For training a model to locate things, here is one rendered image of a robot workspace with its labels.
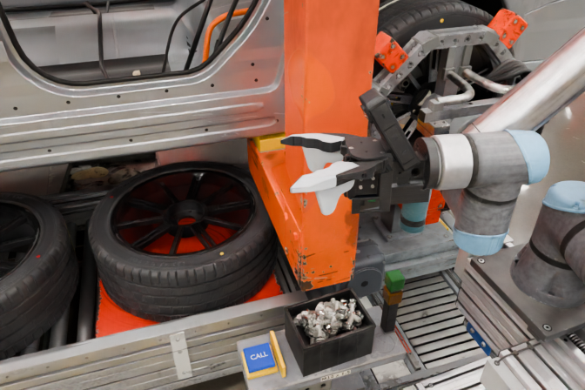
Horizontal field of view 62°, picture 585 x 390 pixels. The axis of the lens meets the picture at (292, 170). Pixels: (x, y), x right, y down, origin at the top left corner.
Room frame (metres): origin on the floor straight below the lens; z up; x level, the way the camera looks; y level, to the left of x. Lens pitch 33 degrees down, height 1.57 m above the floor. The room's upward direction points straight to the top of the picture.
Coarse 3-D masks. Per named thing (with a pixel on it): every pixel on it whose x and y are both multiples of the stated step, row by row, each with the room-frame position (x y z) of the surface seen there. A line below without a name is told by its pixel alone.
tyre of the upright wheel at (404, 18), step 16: (384, 0) 1.66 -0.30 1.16; (400, 0) 1.61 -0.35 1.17; (416, 0) 1.58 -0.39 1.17; (432, 0) 1.57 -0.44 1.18; (448, 0) 1.57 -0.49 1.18; (384, 16) 1.55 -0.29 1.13; (400, 16) 1.50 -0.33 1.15; (416, 16) 1.48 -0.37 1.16; (432, 16) 1.48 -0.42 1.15; (448, 16) 1.50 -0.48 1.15; (464, 16) 1.52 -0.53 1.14; (480, 16) 1.54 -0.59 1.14; (400, 32) 1.45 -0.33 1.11; (416, 32) 1.47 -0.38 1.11; (512, 48) 1.58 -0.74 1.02
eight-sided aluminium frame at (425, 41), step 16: (432, 32) 1.43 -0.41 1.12; (448, 32) 1.46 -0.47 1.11; (464, 32) 1.43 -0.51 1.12; (480, 32) 1.44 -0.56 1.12; (416, 48) 1.39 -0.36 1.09; (432, 48) 1.39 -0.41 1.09; (496, 48) 1.46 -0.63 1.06; (416, 64) 1.38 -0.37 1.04; (496, 64) 1.53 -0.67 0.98; (384, 80) 1.36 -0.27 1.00; (400, 80) 1.37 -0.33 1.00; (512, 80) 1.49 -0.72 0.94; (496, 96) 1.55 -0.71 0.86; (368, 128) 1.36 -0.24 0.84
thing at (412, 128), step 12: (480, 48) 1.58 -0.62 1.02; (432, 60) 1.52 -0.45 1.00; (480, 60) 1.63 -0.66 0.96; (492, 60) 1.56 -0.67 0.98; (432, 72) 1.52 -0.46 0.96; (480, 72) 1.57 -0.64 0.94; (420, 84) 1.52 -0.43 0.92; (432, 84) 1.57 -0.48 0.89; (396, 96) 1.48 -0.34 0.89; (408, 96) 1.50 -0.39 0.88; (480, 96) 1.63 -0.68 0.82; (492, 96) 1.57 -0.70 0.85; (408, 108) 1.50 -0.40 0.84; (420, 108) 1.56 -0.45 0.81; (408, 120) 1.52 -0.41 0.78; (408, 132) 1.51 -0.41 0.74
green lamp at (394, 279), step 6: (396, 270) 0.91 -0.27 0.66; (390, 276) 0.89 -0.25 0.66; (396, 276) 0.89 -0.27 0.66; (402, 276) 0.89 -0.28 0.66; (390, 282) 0.88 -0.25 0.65; (396, 282) 0.87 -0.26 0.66; (402, 282) 0.88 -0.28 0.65; (390, 288) 0.87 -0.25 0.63; (396, 288) 0.88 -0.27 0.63; (402, 288) 0.88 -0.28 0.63
